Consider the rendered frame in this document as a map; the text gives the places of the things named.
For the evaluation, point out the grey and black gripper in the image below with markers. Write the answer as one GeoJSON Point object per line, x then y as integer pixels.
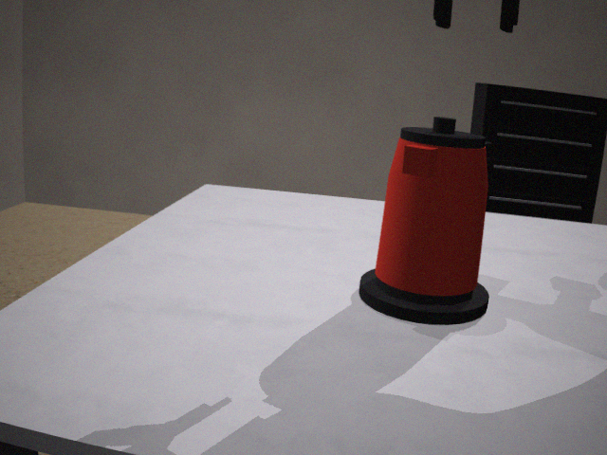
{"type": "Point", "coordinates": [509, 14]}

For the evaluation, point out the black round disk with center stud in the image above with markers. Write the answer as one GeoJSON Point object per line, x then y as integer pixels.
{"type": "Point", "coordinates": [459, 313]}

